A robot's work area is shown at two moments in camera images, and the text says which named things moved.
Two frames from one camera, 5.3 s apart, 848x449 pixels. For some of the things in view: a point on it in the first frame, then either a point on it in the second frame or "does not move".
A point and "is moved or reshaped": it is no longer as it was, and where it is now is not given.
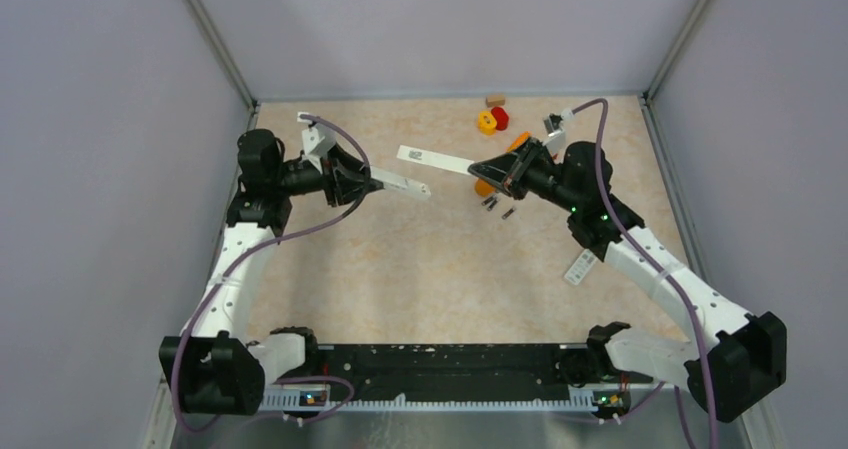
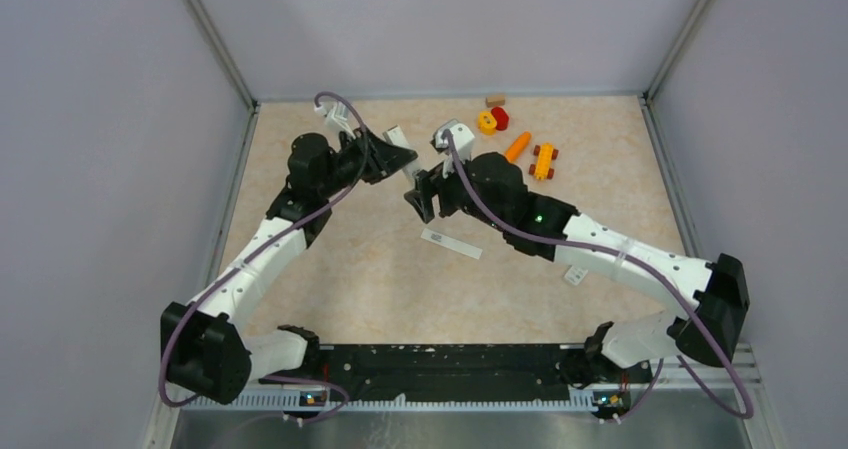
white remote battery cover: (432, 159) is moved or reshaped
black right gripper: (503, 171) to (429, 183)
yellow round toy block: (487, 123) does not move
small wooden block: (495, 101) does not move
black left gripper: (347, 189) to (381, 160)
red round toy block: (501, 117) does not move
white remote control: (401, 184) is moved or reshaped
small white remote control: (580, 267) does not move
